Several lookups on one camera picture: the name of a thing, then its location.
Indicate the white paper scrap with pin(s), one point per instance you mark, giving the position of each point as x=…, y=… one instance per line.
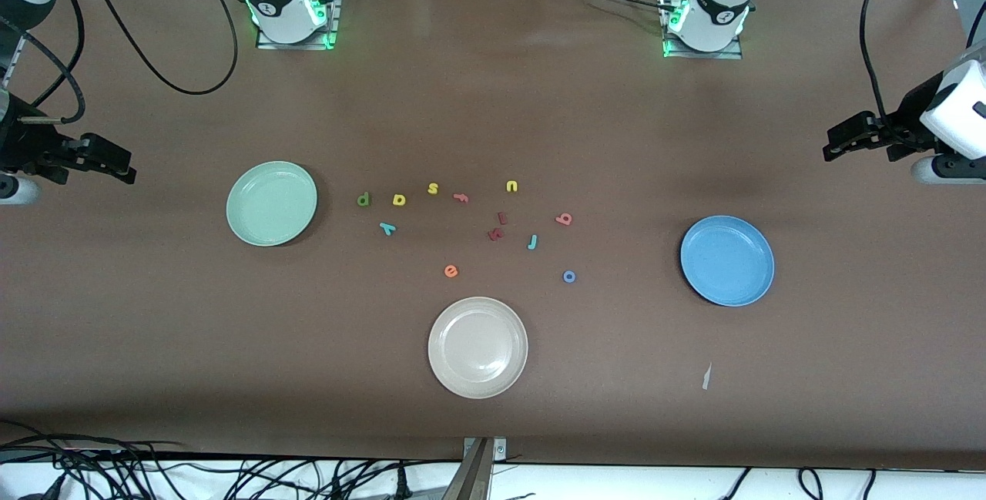
x=706, y=377

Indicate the grey metal mounting bracket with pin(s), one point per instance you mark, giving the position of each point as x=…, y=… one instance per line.
x=474, y=477

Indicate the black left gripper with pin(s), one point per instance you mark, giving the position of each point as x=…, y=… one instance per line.
x=907, y=125

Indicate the light green plate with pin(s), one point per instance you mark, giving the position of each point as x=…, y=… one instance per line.
x=271, y=203

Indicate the dark red foam letter k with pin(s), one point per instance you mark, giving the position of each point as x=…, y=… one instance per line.
x=495, y=235

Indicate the aluminium frame profile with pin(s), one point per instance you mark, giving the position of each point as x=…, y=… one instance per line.
x=8, y=61

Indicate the blue plate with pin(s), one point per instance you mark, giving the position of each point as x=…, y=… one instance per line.
x=727, y=261

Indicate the teal foam letter y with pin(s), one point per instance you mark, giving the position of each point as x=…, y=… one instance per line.
x=387, y=228

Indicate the pink foam letter b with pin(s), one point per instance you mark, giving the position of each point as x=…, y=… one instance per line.
x=565, y=219

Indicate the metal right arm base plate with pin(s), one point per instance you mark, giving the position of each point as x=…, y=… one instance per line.
x=333, y=22

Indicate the beige plate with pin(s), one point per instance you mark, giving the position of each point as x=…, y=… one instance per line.
x=477, y=347

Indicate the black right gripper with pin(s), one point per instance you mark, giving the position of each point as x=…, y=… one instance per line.
x=21, y=147

